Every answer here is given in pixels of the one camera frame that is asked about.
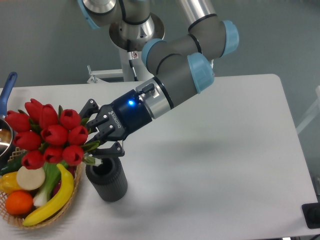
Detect woven wicker basket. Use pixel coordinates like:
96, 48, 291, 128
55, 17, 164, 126
0, 163, 83, 230

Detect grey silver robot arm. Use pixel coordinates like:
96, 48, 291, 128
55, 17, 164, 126
78, 0, 239, 160

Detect green cucumber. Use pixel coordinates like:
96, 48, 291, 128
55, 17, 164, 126
0, 151, 27, 176

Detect beige round disc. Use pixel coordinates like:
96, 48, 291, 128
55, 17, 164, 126
16, 166, 46, 191

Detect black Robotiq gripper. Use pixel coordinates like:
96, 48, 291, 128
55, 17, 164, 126
79, 90, 152, 159

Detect black device at edge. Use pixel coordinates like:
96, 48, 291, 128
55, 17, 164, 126
301, 202, 320, 229

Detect green bok choy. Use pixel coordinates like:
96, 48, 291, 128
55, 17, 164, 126
33, 162, 61, 208

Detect yellow bell pepper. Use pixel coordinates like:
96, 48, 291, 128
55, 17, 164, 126
0, 171, 23, 194

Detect blue handled saucepan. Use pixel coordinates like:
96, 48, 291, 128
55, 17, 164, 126
0, 72, 18, 168

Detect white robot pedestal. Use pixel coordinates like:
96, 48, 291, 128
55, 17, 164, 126
87, 48, 154, 84

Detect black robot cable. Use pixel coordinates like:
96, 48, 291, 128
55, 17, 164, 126
126, 39, 139, 82

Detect orange fruit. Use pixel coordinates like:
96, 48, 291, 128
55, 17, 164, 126
5, 190, 33, 215

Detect yellow banana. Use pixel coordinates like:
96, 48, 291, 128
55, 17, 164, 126
22, 161, 75, 227

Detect red tulip bouquet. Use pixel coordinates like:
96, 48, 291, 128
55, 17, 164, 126
4, 98, 100, 170

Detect dark grey ribbed vase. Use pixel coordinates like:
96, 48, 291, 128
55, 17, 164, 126
85, 157, 128, 203

